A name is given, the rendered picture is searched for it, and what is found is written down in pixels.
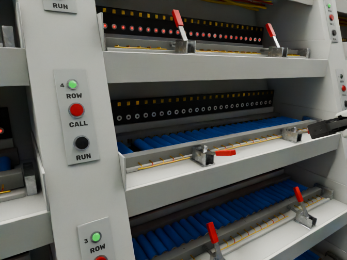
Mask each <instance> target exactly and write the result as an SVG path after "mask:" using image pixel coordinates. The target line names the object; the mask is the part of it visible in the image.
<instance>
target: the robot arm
mask: <svg viewBox="0 0 347 260"><path fill-rule="evenodd" d="M335 117H337V118H334V119H329V120H324V121H320V122H317V123H313V124H310V125H308V126H307V127H308V130H309V133H310V137H311V139H317V138H321V137H325V136H329V135H333V134H336V133H337V132H340V131H343V132H342V134H343V136H342V137H343V138H347V110H344V111H342V112H339V113H337V114H336V115H335Z"/></svg>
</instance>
